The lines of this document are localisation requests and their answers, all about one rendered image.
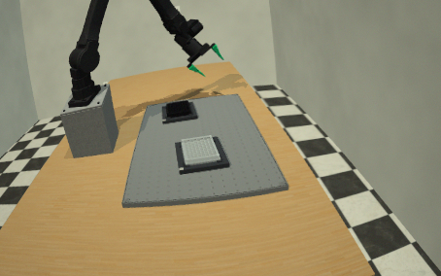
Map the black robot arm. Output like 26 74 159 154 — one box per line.
68 0 203 108

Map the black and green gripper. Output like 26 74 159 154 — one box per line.
183 38 223 77

